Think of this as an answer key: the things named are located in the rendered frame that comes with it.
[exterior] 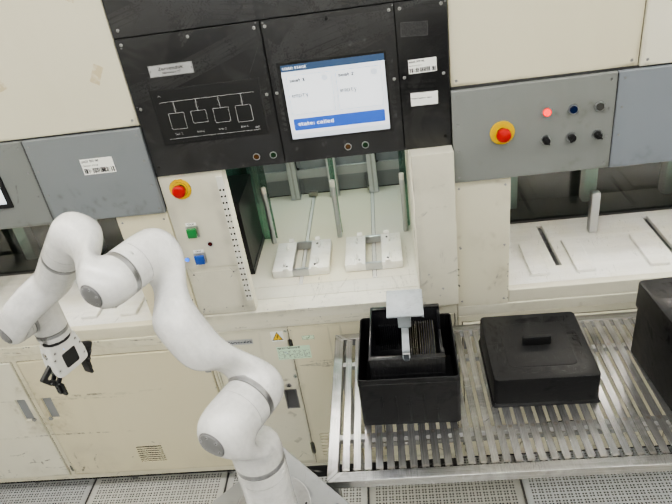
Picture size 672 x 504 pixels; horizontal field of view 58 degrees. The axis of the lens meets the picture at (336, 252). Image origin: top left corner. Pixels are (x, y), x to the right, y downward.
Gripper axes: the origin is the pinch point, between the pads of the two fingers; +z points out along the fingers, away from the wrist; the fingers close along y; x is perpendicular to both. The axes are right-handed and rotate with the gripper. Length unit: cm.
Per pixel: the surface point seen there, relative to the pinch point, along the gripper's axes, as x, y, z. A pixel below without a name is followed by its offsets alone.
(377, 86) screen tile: -63, 78, -58
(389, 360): -78, 38, 3
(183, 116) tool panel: -13, 54, -56
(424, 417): -86, 39, 23
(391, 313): -76, 45, -7
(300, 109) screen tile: -43, 68, -54
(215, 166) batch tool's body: -18, 56, -40
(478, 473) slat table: -104, 29, 25
